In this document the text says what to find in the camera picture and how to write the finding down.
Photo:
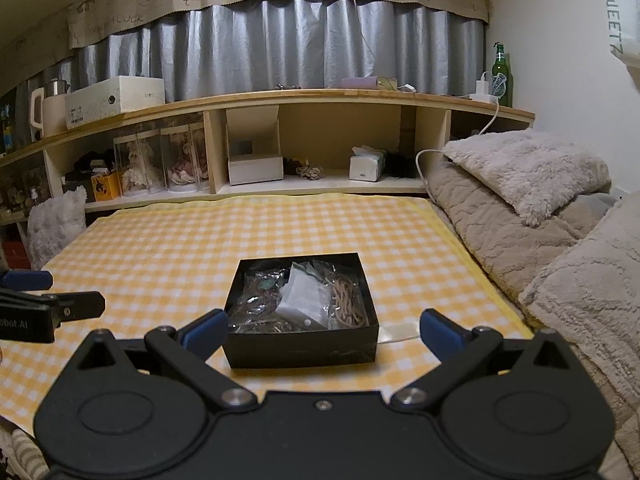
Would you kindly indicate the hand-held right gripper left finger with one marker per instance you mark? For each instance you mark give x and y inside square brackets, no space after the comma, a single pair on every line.
[205,331]

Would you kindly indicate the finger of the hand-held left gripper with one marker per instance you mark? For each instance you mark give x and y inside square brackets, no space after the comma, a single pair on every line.
[27,280]
[80,304]

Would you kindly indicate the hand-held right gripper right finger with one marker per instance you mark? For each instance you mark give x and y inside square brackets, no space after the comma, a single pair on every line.
[442,332]

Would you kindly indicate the clear bag of dark trinkets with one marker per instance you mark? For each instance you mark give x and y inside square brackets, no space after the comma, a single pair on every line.
[257,300]

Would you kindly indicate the black box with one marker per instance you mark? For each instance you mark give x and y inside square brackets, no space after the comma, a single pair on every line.
[300,350]

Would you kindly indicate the silver grey packet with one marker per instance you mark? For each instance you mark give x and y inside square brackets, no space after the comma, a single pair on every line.
[302,300]

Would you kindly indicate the white fluffy cushion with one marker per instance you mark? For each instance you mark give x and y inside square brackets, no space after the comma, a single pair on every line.
[57,225]

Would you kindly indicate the yellow checked blanket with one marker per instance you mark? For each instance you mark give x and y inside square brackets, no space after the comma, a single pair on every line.
[200,240]

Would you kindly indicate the beige quilted blanket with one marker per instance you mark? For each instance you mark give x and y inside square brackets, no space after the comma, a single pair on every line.
[500,245]

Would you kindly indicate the yellow carton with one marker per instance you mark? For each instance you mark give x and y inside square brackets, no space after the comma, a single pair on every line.
[106,186]

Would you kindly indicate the striped cloth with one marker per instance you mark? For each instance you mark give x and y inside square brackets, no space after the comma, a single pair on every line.
[22,455]

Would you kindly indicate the black scrunchies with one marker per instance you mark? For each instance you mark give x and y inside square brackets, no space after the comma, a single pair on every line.
[92,162]

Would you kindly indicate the blue printed box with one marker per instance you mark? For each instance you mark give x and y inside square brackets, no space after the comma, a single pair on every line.
[5,130]

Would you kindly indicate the beige fluffy blanket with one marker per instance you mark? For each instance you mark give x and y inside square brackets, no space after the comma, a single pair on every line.
[590,290]

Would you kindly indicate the cream kettle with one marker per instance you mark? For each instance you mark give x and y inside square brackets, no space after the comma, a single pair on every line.
[52,115]

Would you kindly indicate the open white cardboard box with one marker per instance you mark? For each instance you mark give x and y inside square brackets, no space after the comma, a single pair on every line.
[255,170]

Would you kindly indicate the black fluffy thing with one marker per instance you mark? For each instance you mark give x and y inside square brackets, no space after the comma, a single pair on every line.
[401,165]

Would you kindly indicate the tissue pack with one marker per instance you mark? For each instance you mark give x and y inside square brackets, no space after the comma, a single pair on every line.
[367,166]

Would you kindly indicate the grey fluffy pillow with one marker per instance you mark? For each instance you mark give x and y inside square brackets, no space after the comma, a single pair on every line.
[530,170]

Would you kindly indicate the brown scrunchie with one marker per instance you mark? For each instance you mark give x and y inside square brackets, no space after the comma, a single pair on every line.
[310,171]

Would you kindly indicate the long white box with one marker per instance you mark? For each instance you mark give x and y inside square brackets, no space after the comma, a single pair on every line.
[115,102]

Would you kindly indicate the white charger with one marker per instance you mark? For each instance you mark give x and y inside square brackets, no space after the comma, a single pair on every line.
[484,87]

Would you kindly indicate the gold box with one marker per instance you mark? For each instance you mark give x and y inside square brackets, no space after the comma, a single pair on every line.
[388,83]

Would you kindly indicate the wooden headboard shelf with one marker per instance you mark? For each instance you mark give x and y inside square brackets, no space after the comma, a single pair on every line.
[310,97]

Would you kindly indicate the green glass bottle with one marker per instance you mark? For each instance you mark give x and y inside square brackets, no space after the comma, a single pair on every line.
[501,80]

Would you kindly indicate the purple box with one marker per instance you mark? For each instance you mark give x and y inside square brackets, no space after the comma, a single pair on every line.
[360,82]

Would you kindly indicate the silver curtain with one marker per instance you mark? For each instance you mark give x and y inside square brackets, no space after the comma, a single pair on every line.
[250,45]

